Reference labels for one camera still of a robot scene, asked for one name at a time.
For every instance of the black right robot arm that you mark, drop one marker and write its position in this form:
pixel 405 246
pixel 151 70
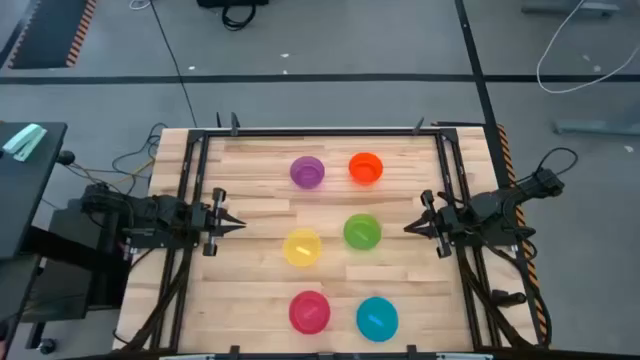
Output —
pixel 495 207

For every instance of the pink plastic bowl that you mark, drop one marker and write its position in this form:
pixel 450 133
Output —
pixel 309 312

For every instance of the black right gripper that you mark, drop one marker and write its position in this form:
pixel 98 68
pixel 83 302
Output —
pixel 442 222

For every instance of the black floor device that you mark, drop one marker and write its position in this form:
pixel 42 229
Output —
pixel 232 2

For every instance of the black mat with striped edge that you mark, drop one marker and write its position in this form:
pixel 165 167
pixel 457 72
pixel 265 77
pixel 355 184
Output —
pixel 47 30

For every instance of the black equipment stand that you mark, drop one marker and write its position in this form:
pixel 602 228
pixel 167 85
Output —
pixel 65 265

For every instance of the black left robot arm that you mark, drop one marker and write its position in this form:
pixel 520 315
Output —
pixel 150 210

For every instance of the green plastic bowl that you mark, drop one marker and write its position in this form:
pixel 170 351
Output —
pixel 362 231

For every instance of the black caster wheel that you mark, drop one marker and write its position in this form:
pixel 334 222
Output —
pixel 47 345

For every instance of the black round knob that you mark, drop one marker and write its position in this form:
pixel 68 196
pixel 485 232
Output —
pixel 65 158

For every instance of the blue plastic bowl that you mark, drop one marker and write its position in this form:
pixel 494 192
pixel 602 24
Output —
pixel 377 319

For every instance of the black table clamp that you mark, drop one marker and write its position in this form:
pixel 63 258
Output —
pixel 411 351
pixel 218 120
pixel 418 126
pixel 234 124
pixel 234 351

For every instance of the orange plastic bowl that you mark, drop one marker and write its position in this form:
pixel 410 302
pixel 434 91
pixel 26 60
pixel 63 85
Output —
pixel 365 168

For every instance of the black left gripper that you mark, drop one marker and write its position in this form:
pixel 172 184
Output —
pixel 214 220

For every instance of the grey desk foot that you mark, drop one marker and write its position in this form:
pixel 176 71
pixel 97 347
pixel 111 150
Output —
pixel 570 7
pixel 595 126

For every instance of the purple plastic bowl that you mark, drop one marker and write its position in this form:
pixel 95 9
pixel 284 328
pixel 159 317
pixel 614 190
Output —
pixel 307 172

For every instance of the black aluminium table frame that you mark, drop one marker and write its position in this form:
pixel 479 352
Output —
pixel 320 132

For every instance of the yellow plastic bowl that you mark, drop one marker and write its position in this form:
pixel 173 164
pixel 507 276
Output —
pixel 302 247

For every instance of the mint green stapler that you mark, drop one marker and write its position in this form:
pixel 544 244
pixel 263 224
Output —
pixel 24 142

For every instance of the black side table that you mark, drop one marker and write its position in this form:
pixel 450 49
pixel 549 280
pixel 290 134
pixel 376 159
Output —
pixel 25 190

